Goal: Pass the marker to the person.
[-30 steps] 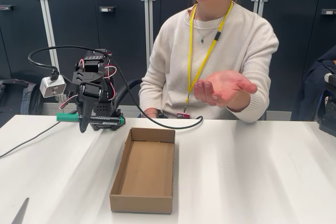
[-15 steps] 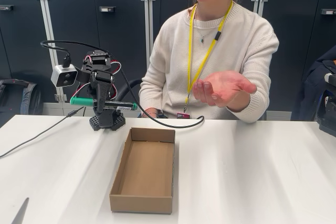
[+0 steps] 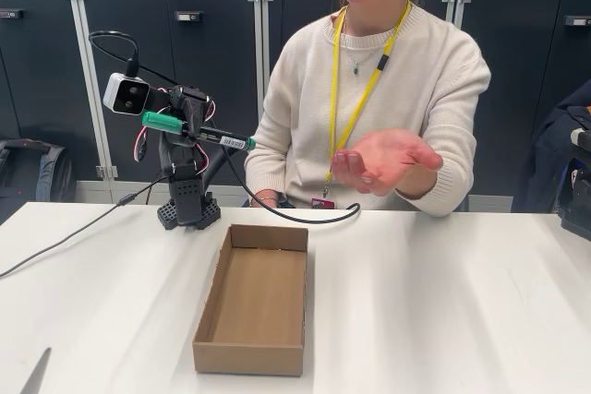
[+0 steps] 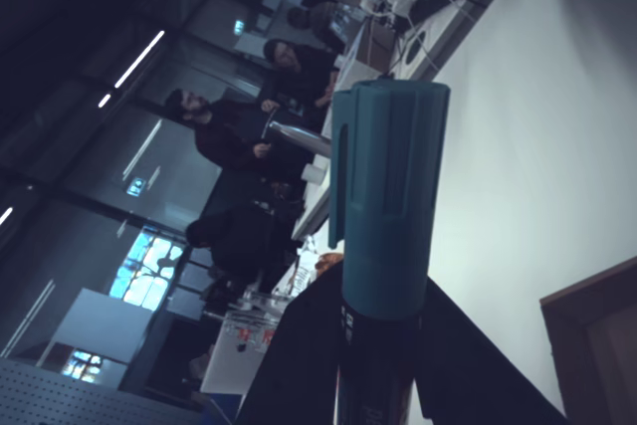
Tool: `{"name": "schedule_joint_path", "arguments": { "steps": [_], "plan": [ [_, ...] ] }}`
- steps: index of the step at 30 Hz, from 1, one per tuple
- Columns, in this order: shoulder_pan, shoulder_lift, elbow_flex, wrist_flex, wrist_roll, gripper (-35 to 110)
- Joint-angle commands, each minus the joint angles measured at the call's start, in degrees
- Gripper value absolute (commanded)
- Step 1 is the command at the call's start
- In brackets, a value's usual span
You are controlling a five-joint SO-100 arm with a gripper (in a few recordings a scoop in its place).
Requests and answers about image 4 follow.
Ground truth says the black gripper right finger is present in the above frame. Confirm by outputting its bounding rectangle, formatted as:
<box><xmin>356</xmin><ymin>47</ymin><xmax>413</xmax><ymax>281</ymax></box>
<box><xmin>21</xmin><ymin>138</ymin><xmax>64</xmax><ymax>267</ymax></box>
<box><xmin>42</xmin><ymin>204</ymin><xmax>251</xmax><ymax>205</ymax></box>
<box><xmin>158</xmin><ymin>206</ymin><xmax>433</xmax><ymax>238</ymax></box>
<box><xmin>415</xmin><ymin>277</ymin><xmax>572</xmax><ymax>425</ymax></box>

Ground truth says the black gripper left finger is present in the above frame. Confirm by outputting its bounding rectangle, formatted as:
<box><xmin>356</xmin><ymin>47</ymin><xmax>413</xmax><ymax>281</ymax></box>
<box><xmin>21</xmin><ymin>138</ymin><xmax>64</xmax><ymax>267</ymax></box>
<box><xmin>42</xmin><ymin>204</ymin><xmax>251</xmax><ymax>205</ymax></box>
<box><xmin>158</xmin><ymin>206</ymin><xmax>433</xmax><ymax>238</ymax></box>
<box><xmin>235</xmin><ymin>272</ymin><xmax>345</xmax><ymax>425</ymax></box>

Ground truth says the green capped black marker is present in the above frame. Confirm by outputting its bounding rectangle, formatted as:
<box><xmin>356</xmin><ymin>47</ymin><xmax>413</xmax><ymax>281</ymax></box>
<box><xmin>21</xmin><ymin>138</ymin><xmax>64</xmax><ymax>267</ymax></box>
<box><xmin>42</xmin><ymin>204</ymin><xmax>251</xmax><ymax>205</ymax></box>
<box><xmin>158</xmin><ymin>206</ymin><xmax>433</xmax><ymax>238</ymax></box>
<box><xmin>327</xmin><ymin>77</ymin><xmax>453</xmax><ymax>425</ymax></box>

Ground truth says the hunched person in black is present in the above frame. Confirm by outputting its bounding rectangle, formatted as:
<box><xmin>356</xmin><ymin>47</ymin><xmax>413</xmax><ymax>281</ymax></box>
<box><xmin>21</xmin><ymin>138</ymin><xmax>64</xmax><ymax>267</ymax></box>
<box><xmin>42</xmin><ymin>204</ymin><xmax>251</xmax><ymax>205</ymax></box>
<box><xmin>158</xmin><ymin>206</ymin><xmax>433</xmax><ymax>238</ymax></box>
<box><xmin>185</xmin><ymin>199</ymin><xmax>303</xmax><ymax>295</ymax></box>

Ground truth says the laptop with stickers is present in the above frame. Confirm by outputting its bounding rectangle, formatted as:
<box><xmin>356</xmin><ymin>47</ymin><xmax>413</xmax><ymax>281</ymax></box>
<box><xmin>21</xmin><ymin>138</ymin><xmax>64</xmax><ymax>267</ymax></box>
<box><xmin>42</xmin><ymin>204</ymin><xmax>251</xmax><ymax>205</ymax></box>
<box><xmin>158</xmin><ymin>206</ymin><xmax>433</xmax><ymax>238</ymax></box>
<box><xmin>198</xmin><ymin>309</ymin><xmax>286</xmax><ymax>397</ymax></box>

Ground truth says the open brown cardboard box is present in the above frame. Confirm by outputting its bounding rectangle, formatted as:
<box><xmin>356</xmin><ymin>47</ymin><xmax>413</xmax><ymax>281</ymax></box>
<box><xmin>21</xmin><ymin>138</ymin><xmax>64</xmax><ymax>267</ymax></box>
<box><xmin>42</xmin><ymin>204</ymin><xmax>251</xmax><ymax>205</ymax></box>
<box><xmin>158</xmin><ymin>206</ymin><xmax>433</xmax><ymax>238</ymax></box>
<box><xmin>538</xmin><ymin>255</ymin><xmax>637</xmax><ymax>425</ymax></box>

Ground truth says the white cup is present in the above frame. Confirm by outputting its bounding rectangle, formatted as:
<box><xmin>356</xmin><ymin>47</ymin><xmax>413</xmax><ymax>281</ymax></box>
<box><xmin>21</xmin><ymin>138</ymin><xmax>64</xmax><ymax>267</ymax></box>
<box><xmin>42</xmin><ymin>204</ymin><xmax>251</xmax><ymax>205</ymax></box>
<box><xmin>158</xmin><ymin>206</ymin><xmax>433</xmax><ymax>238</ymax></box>
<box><xmin>300</xmin><ymin>162</ymin><xmax>325</xmax><ymax>186</ymax></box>

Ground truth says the grey perforated panel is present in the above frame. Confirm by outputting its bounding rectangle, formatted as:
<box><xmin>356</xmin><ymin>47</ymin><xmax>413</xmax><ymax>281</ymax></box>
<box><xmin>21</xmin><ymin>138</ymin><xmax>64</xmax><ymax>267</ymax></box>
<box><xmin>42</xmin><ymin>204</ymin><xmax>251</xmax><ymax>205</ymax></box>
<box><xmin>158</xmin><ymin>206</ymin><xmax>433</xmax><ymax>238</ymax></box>
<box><xmin>0</xmin><ymin>356</ymin><xmax>205</xmax><ymax>425</ymax></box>

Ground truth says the steel bottle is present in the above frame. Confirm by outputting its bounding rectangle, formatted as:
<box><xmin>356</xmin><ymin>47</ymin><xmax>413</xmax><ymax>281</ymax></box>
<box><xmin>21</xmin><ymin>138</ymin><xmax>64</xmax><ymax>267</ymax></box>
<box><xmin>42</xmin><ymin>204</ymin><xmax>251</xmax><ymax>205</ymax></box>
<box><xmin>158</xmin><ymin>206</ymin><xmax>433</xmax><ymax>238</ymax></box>
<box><xmin>262</xmin><ymin>117</ymin><xmax>333</xmax><ymax>158</ymax></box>

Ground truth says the bearded man in maroon sweater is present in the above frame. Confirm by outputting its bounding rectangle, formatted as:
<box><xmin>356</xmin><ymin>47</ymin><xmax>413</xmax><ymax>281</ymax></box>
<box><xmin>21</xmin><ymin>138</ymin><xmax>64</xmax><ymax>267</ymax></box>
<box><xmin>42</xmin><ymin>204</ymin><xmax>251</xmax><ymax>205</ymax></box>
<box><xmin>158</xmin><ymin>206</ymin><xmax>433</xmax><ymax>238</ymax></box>
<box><xmin>163</xmin><ymin>88</ymin><xmax>283</xmax><ymax>175</ymax></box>

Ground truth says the man in dark jacket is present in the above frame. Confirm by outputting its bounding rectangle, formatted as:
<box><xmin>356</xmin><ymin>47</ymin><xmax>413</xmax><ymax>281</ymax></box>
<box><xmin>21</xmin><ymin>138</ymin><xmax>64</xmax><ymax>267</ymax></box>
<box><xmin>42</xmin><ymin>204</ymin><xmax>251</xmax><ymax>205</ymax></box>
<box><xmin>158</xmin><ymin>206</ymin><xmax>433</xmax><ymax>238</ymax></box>
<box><xmin>261</xmin><ymin>38</ymin><xmax>347</xmax><ymax>125</ymax></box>

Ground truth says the distant cardboard box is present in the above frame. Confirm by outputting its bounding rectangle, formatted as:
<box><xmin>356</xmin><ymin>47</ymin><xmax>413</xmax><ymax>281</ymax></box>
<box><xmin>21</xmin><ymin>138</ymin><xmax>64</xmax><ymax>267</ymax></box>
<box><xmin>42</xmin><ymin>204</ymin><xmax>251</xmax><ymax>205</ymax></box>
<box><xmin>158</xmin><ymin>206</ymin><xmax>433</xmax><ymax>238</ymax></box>
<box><xmin>341</xmin><ymin>15</ymin><xmax>400</xmax><ymax>84</ymax></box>

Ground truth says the long ceiling light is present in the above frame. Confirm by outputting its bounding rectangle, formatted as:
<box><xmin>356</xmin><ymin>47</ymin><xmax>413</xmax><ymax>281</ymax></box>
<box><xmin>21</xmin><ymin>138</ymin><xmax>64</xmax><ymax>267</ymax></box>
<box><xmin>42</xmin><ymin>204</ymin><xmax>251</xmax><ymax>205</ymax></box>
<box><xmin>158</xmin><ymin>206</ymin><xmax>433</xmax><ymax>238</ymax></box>
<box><xmin>113</xmin><ymin>29</ymin><xmax>166</xmax><ymax>90</ymax></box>

